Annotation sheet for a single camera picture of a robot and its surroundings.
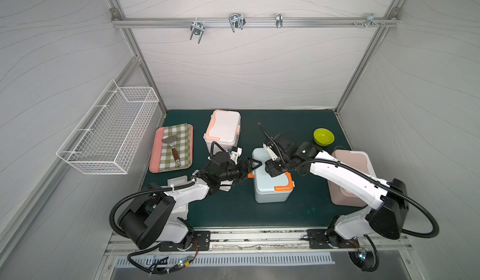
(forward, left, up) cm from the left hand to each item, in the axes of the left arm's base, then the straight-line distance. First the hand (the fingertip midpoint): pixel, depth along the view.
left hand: (260, 170), depth 77 cm
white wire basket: (+3, +58, +16) cm, 60 cm away
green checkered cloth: (+20, +41, -14) cm, 48 cm away
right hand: (+1, -4, 0) cm, 4 cm away
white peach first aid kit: (+20, +18, +1) cm, 27 cm away
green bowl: (+28, -38, -13) cm, 49 cm away
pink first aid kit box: (+7, -44, -1) cm, 44 cm away
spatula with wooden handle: (+24, +49, -14) cm, 56 cm away
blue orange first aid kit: (-8, -3, -1) cm, 9 cm away
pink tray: (+20, +56, -14) cm, 61 cm away
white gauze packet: (-7, +14, 0) cm, 16 cm away
